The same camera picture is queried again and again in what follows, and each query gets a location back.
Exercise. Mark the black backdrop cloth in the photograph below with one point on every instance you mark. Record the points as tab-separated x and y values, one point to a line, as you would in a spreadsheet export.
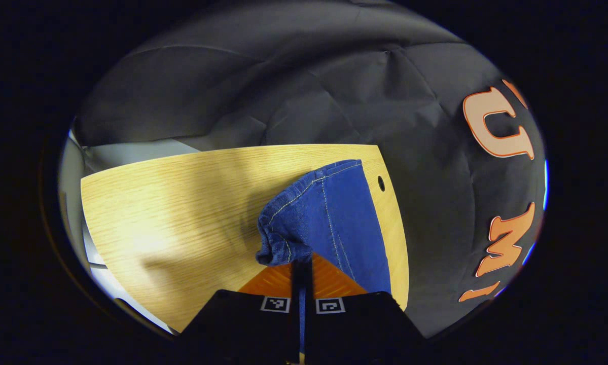
334	91

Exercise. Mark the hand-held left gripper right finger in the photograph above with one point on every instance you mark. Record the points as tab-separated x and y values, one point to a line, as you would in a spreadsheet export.
349	324

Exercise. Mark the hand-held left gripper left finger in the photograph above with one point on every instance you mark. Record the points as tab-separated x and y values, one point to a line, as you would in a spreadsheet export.
263	324

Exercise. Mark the blue denim jeans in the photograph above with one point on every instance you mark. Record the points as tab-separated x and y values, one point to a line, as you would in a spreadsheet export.
334	223

